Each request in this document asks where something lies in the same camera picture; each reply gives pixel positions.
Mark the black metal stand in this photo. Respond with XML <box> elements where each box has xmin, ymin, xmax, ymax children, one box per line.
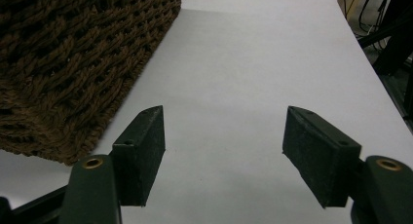
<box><xmin>357</xmin><ymin>0</ymin><xmax>413</xmax><ymax>76</ymax></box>

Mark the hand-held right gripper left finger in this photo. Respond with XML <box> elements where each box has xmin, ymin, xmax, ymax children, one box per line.
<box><xmin>58</xmin><ymin>104</ymin><xmax>167</xmax><ymax>224</ymax></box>

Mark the brown woven basket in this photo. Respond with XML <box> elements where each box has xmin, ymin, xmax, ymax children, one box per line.
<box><xmin>0</xmin><ymin>0</ymin><xmax>182</xmax><ymax>167</ymax></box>

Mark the black cable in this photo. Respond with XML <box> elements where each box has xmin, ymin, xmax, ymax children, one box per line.
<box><xmin>342</xmin><ymin>0</ymin><xmax>388</xmax><ymax>33</ymax></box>

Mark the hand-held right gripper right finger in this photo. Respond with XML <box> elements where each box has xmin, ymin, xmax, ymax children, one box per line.
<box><xmin>282</xmin><ymin>105</ymin><xmax>413</xmax><ymax>224</ymax></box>

